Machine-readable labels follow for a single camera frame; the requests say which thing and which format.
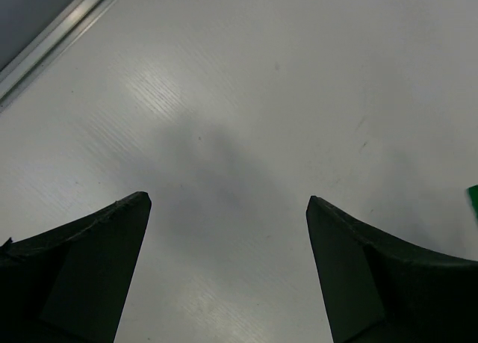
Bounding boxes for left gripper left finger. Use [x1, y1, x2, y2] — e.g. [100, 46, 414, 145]
[1, 191, 152, 342]

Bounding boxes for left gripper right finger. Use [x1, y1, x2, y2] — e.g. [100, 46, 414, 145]
[306, 197, 477, 342]

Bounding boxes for green t-shirt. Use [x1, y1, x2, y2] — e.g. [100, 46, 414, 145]
[466, 185, 478, 220]

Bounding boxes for aluminium table frame rail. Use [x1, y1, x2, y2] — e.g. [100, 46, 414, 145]
[1, 0, 116, 110]

